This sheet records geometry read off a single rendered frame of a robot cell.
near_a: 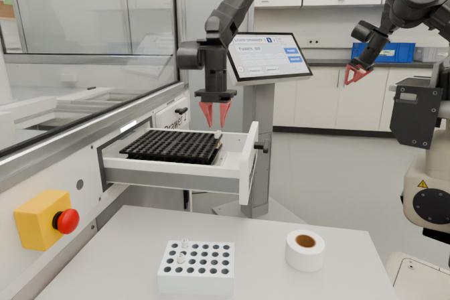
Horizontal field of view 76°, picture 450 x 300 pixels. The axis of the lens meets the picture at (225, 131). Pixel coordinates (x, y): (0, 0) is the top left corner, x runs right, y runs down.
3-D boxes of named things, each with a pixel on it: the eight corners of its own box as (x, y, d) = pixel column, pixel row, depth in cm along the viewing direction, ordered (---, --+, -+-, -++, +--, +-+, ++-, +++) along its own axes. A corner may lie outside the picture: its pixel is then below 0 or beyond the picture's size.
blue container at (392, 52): (399, 60, 367) (402, 42, 360) (413, 63, 329) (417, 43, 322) (349, 59, 377) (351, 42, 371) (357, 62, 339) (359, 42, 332)
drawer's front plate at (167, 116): (188, 122, 123) (187, 97, 120) (162, 145, 96) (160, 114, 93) (184, 122, 124) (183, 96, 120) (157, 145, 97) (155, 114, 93)
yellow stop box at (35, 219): (79, 226, 52) (73, 190, 49) (49, 254, 45) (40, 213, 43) (54, 222, 53) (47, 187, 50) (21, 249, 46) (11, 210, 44)
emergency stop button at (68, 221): (84, 225, 49) (80, 204, 48) (67, 240, 46) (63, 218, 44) (67, 223, 50) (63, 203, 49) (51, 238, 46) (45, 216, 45)
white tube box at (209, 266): (234, 258, 55) (234, 242, 54) (233, 296, 47) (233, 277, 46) (169, 256, 55) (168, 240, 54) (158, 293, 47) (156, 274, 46)
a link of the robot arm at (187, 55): (221, 15, 69) (230, 32, 77) (178, 17, 73) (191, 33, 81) (214, 62, 68) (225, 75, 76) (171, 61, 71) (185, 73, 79)
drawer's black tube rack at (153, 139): (222, 155, 84) (222, 133, 82) (208, 183, 68) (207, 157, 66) (151, 149, 88) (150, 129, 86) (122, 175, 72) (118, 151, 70)
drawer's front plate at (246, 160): (257, 155, 88) (258, 120, 85) (246, 206, 61) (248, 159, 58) (251, 155, 89) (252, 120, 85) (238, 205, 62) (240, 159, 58)
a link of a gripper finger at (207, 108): (225, 131, 74) (225, 95, 71) (199, 129, 76) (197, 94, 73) (230, 124, 80) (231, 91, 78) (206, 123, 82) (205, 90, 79)
